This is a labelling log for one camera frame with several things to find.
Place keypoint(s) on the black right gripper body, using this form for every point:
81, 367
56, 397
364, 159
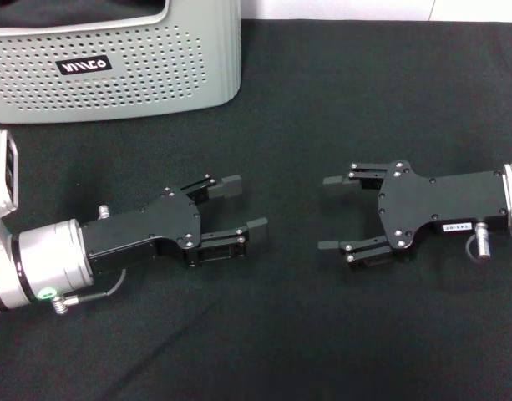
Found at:
439, 200

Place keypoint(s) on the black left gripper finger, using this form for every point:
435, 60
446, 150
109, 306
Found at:
228, 186
255, 229

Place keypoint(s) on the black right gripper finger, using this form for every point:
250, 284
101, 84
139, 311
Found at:
366, 173
364, 250

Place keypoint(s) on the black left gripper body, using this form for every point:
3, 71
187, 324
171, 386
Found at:
147, 225

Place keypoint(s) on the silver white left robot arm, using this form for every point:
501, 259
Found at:
47, 263

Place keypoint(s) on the black tablecloth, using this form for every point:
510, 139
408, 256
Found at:
280, 334

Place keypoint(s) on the grey perforated storage basket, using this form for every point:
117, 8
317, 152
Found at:
155, 83

